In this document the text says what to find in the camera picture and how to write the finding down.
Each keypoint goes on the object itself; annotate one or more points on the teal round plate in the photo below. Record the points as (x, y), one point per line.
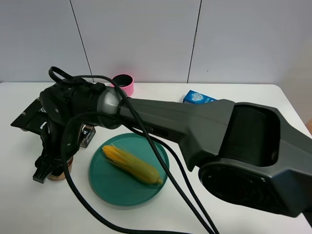
(118, 187)

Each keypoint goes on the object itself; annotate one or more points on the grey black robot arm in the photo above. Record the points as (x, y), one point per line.
(247, 154)

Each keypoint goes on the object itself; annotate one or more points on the yellow corn cob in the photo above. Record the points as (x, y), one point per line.
(133, 165)

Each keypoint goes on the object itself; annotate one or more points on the dark brown cardboard box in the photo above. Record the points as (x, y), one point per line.
(86, 135)

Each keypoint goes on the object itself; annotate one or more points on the pink toy saucepan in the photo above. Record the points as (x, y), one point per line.
(125, 82)

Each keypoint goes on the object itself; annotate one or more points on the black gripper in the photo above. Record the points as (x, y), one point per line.
(61, 103)

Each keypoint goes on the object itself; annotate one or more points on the gold energy drink can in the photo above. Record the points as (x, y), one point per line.
(58, 173)

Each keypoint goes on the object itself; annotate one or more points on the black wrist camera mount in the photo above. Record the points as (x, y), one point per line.
(32, 119)

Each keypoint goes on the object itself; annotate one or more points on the blue green toothpaste box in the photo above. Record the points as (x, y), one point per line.
(193, 97)

